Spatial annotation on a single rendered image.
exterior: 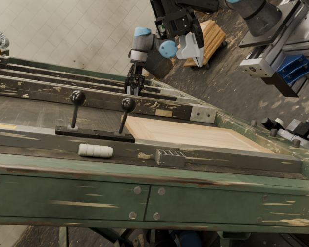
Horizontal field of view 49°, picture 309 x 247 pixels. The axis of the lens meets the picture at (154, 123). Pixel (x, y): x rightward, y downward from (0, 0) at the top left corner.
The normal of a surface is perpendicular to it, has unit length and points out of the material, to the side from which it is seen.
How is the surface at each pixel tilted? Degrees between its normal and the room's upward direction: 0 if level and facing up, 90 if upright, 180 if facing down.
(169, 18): 90
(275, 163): 90
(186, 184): 90
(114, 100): 90
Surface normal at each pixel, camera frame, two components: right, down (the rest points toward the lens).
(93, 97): 0.25, 0.25
